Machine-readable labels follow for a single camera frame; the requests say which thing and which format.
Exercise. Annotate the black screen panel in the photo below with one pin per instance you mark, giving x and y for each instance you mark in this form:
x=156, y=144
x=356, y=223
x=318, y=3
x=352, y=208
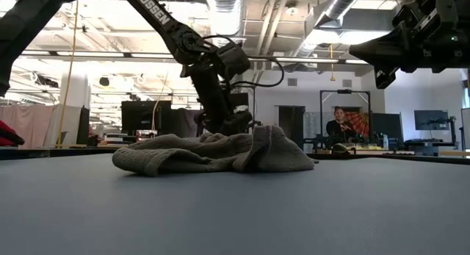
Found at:
x=387, y=126

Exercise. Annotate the person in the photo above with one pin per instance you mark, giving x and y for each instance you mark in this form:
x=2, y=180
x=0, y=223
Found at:
x=338, y=132

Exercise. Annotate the red patterned fabric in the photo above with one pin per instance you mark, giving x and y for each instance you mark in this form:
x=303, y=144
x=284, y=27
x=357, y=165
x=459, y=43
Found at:
x=360, y=124

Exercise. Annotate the black wall monitor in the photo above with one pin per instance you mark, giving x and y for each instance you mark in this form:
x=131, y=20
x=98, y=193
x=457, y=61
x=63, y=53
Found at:
x=431, y=120

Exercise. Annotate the black gantry frame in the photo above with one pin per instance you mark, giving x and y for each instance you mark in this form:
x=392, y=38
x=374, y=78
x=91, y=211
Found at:
x=345, y=91

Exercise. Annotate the grey-brown terry towel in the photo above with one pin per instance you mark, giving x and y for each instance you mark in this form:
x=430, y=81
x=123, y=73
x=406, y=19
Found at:
x=220, y=152

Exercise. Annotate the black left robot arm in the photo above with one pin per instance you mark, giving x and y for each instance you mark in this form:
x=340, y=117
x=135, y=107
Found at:
x=158, y=16

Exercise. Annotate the silver ventilation duct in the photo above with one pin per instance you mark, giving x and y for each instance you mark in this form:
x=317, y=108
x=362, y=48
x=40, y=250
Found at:
x=341, y=5
x=225, y=16

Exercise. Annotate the ceiling beam with lights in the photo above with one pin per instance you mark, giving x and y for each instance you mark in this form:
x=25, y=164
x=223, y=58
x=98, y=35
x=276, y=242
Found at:
x=92, y=54

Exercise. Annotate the large black monitor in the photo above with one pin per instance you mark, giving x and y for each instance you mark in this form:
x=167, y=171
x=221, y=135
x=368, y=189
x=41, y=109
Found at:
x=143, y=117

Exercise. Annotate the black upright panel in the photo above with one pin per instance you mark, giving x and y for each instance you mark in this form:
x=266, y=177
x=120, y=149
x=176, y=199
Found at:
x=83, y=126

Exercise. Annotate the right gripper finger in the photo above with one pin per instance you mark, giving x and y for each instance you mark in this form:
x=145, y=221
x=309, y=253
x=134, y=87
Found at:
x=382, y=51
x=386, y=76

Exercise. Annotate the pink curtain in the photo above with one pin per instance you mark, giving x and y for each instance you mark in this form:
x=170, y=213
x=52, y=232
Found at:
x=29, y=122

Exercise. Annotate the white bottle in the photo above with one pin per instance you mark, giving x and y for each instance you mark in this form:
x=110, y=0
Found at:
x=385, y=142

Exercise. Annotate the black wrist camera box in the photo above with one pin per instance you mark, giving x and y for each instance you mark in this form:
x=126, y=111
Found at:
x=233, y=58

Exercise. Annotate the red cloth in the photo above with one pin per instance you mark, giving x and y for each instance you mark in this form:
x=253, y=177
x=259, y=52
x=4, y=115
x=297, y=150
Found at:
x=9, y=133

